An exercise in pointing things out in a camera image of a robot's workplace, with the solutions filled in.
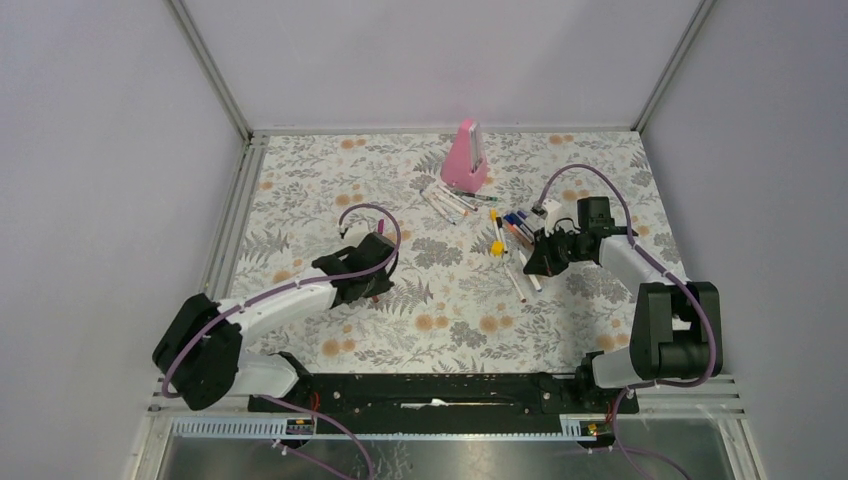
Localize yellow cube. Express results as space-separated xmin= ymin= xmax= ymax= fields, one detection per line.
xmin=490 ymin=241 xmax=505 ymax=257

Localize magenta capped white marker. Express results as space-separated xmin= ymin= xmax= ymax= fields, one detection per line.
xmin=439 ymin=185 xmax=478 ymax=212

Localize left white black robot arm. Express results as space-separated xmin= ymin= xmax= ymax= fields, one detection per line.
xmin=152 ymin=232 xmax=397 ymax=411

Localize purple cable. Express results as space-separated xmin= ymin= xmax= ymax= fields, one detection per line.
xmin=160 ymin=203 xmax=403 ymax=399
xmin=535 ymin=163 xmax=720 ymax=465

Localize red brown capped marker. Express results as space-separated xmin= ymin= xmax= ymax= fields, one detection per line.
xmin=503 ymin=265 xmax=527 ymax=304

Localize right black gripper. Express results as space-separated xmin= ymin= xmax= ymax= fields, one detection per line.
xmin=525 ymin=224 xmax=590 ymax=278

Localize floral table mat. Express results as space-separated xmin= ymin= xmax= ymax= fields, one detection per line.
xmin=230 ymin=132 xmax=684 ymax=373

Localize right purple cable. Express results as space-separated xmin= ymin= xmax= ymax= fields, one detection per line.
xmin=535 ymin=163 xmax=720 ymax=465

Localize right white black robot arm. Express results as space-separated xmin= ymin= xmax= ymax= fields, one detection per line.
xmin=523 ymin=197 xmax=722 ymax=412

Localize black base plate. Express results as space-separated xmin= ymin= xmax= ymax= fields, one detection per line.
xmin=248 ymin=373 xmax=639 ymax=437

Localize pink metronome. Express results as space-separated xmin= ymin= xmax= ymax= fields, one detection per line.
xmin=440 ymin=118 xmax=489 ymax=193

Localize blue capped white marker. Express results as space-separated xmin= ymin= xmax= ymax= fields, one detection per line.
xmin=419 ymin=190 xmax=456 ymax=225

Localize dark green marker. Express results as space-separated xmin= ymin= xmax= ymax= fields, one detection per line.
xmin=453 ymin=190 xmax=499 ymax=202

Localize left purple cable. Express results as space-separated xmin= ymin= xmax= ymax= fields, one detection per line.
xmin=160 ymin=203 xmax=403 ymax=399

